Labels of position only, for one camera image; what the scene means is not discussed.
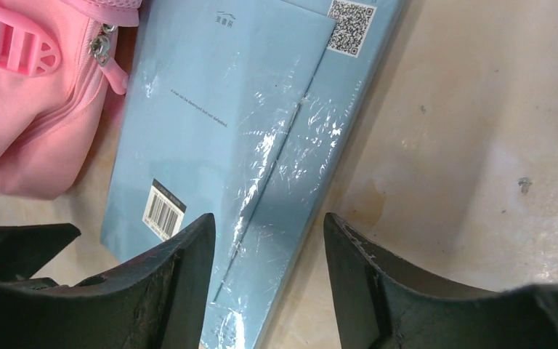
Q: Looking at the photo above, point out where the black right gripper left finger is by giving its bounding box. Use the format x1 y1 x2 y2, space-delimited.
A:
0 214 215 348

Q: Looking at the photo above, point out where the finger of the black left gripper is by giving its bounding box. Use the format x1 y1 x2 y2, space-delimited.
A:
0 223 81 289

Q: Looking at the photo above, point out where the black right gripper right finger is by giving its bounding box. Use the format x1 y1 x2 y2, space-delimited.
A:
323 213 558 348

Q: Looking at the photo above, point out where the pink student backpack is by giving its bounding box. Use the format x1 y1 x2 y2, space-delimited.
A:
0 1 141 200

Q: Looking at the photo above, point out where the light blue notebook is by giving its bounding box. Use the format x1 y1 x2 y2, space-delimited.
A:
100 1 403 348

